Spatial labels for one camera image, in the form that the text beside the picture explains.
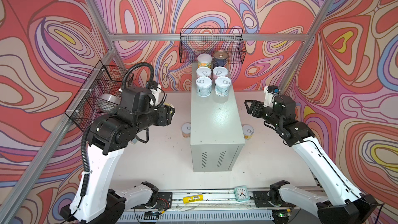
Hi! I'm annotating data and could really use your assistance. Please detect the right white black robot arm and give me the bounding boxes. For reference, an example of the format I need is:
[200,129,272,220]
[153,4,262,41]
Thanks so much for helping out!
[245,95,378,224]

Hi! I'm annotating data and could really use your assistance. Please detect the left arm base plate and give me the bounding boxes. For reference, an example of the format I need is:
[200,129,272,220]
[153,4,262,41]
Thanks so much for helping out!
[145,191,173,211]

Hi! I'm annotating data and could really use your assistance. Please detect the black wire basket back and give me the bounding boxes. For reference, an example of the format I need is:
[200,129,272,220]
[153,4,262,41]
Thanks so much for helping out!
[179,27,247,64]

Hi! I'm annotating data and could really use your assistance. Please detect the grey metal cabinet box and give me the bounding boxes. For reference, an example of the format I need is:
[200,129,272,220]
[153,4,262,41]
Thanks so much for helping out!
[190,63,246,172]

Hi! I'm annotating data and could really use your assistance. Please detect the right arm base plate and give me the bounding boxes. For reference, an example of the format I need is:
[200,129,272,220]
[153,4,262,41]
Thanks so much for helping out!
[250,191,295,208]

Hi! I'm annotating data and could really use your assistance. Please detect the black wire basket left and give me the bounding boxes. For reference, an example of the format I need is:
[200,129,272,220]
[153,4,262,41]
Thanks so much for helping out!
[65,61,127,131]

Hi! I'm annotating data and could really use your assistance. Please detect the small green alarm clock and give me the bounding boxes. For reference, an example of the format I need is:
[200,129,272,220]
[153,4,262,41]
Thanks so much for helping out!
[234,186,250,202]

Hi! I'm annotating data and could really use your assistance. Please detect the blue label tin can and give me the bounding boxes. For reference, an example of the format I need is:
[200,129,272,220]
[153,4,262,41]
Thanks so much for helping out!
[212,50,229,68]

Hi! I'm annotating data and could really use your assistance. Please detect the yellow label tag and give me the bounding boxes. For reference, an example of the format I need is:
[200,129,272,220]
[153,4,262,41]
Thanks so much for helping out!
[183,195,204,204]

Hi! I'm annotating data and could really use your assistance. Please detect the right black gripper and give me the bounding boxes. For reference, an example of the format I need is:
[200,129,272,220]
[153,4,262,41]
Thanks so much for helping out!
[244,100,282,129]

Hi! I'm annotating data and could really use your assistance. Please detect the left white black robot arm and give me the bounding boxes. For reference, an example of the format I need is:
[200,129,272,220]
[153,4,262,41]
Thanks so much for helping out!
[60,86,175,224]

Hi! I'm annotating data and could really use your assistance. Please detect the yellow label can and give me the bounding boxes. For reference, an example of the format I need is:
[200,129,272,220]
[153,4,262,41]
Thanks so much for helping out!
[242,124,255,140]

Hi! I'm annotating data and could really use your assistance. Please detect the pink label pull-tab can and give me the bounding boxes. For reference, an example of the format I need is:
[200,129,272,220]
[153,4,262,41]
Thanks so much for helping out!
[196,66,212,78]

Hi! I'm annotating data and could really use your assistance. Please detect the white tape roll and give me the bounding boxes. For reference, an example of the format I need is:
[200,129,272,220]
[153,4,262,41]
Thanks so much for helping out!
[99,93,121,105]

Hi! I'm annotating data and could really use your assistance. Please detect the black wire basket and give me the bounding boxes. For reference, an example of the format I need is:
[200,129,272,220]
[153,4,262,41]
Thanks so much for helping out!
[179,27,247,64]
[65,61,127,131]

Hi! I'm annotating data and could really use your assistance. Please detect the green orange peach can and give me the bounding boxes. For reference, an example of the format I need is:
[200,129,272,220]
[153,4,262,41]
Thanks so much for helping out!
[197,54,212,68]

